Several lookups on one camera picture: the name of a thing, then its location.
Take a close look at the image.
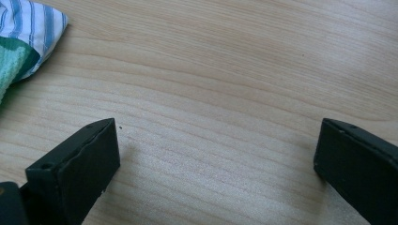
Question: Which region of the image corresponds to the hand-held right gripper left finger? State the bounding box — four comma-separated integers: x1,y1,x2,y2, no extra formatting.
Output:
19,117,121,225

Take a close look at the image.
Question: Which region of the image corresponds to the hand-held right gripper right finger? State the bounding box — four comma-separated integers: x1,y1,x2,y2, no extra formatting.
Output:
314,117,398,225

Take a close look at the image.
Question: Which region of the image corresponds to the green knitted cloth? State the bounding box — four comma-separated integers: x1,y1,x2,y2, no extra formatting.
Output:
0,36,41,104

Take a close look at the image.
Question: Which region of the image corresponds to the blue striped white cloth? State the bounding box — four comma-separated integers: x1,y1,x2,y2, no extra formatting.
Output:
0,0,69,83

